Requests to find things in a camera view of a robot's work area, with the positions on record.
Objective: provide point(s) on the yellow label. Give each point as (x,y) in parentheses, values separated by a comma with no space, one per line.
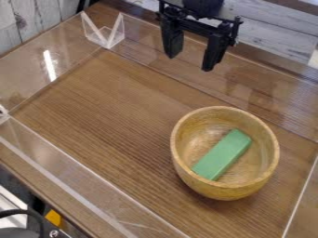
(53,217)

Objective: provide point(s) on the clear acrylic corner bracket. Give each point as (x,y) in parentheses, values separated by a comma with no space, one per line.
(105,37)

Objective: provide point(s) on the brown wooden bowl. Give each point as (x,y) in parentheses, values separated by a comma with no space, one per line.
(195,134)

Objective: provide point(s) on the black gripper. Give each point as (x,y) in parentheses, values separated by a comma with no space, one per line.
(203,18)

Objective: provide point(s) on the green rectangular block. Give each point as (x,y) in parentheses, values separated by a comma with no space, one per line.
(222,155)

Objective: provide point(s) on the clear acrylic enclosure wall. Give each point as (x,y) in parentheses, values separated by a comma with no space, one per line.
(84,135)

